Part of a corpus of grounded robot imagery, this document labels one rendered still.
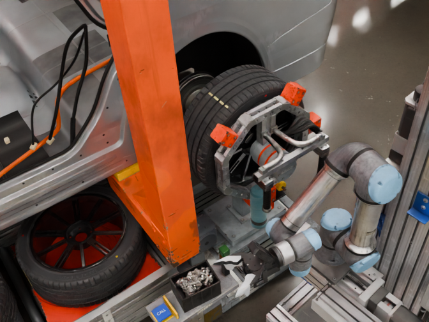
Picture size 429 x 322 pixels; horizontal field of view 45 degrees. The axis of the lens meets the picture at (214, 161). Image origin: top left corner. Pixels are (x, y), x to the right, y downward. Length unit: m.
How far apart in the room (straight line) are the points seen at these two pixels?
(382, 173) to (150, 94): 0.80
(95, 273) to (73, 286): 0.12
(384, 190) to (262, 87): 0.94
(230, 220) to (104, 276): 0.85
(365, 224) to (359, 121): 2.28
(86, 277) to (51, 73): 1.13
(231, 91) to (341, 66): 2.32
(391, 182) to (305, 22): 1.49
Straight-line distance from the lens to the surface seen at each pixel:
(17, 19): 3.59
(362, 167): 1.71
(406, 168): 1.88
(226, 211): 3.12
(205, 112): 2.41
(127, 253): 2.68
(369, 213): 1.82
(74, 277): 2.66
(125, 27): 1.63
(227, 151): 2.36
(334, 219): 2.07
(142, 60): 1.72
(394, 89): 4.45
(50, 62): 3.10
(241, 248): 3.04
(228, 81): 2.46
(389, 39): 5.03
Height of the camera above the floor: 2.66
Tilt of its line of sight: 46 degrees down
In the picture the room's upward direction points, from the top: 5 degrees counter-clockwise
